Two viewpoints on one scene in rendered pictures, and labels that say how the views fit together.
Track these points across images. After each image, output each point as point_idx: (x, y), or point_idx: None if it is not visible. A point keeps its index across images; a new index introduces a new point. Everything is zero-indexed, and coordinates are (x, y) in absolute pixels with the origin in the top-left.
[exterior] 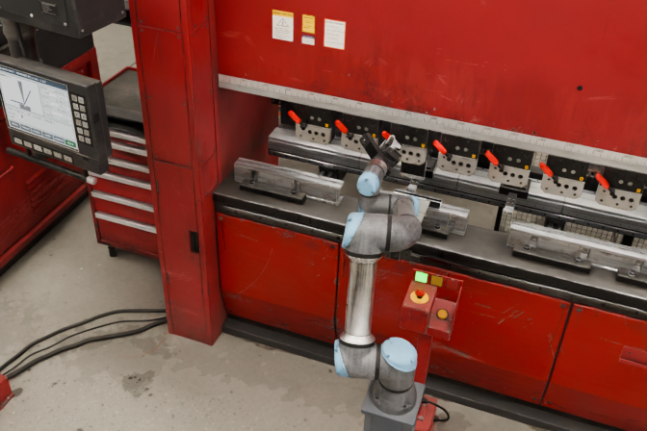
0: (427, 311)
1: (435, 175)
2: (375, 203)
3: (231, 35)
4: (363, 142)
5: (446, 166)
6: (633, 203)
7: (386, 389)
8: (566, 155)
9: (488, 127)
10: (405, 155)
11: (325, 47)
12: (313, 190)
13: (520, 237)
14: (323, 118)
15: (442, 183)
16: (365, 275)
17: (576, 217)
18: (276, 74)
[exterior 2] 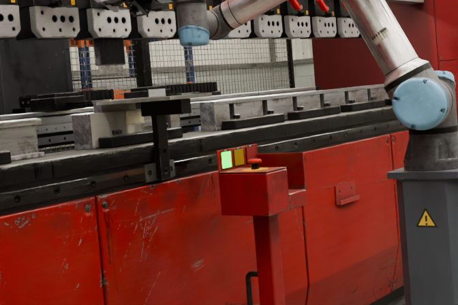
0: (284, 167)
1: (73, 114)
2: (207, 14)
3: None
4: None
5: (152, 29)
6: (279, 26)
7: (452, 129)
8: None
9: None
10: (112, 24)
11: None
12: (3, 141)
13: (222, 111)
14: None
15: None
16: None
17: (199, 117)
18: None
